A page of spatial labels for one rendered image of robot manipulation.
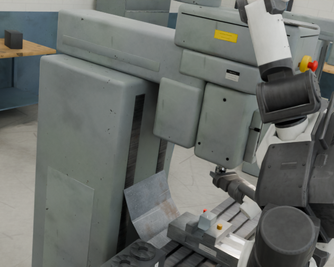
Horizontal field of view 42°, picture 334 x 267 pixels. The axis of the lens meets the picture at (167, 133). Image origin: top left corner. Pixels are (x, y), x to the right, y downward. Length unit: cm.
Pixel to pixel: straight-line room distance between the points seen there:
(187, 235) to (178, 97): 59
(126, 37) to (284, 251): 119
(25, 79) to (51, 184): 441
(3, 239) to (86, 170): 162
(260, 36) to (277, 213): 47
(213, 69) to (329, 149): 61
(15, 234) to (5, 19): 333
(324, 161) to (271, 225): 28
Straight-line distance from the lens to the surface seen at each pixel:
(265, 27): 119
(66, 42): 209
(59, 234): 225
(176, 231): 193
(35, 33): 644
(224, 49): 158
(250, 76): 156
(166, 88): 174
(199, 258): 189
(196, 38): 164
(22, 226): 361
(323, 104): 141
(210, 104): 167
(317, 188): 112
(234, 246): 189
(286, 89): 117
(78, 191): 205
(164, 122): 177
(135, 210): 201
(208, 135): 170
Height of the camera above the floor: 200
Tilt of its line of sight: 21 degrees down
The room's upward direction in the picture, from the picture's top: 9 degrees clockwise
